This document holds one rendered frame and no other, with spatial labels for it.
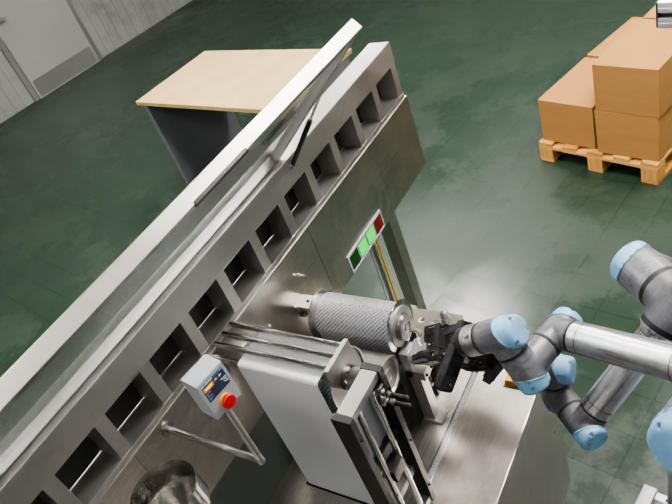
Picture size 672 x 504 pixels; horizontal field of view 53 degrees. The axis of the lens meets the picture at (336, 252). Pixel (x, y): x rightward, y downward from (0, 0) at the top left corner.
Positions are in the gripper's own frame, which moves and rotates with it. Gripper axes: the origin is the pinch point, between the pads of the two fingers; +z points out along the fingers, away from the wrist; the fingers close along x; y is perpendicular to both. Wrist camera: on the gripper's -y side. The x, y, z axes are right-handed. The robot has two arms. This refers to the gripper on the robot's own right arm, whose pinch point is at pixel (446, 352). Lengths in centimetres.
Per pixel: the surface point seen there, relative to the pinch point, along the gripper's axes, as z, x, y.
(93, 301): 5, 72, 93
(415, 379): 5.0, 11.3, 0.3
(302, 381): 12, 41, 34
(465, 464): -9.8, 22.0, -18.9
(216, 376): 9, 60, 60
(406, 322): 5.9, 5.3, 17.0
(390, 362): 8.1, 14.9, 11.0
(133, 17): 717, -547, -85
